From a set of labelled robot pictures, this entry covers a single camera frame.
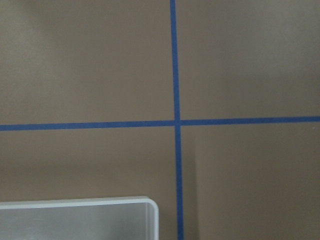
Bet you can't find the translucent plastic storage box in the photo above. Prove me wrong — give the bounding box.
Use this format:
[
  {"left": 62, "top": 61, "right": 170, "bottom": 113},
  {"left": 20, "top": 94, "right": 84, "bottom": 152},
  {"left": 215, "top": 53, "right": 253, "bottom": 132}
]
[{"left": 0, "top": 196, "right": 160, "bottom": 240}]

